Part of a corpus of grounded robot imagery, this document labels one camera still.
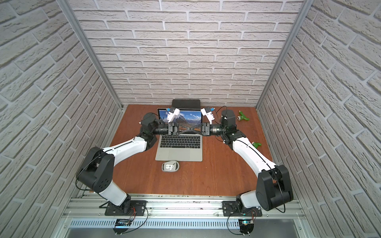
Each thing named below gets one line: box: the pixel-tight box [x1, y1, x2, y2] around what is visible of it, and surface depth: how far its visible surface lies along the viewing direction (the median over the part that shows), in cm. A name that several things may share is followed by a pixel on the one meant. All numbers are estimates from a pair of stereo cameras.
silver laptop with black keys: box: [154, 108, 203, 162], surface depth 97 cm
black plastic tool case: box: [170, 99, 201, 112], surface depth 120 cm
